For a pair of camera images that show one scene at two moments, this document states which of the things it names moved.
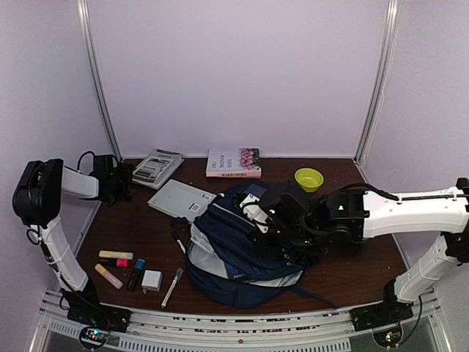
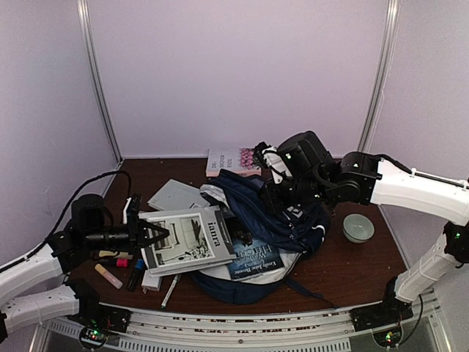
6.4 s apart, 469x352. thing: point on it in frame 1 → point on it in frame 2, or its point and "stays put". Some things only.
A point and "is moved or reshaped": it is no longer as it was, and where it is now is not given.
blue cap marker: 136,275 stays put
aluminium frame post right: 384,75 stays put
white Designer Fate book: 234,163 stays put
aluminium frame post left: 86,16 stays put
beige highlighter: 108,276 stays put
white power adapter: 152,281 stays put
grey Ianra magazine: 155,167 → 198,237
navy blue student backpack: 225,267 is moved or reshaped
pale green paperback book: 182,200 stays put
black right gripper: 276,250 → 275,204
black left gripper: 126,171 → 136,227
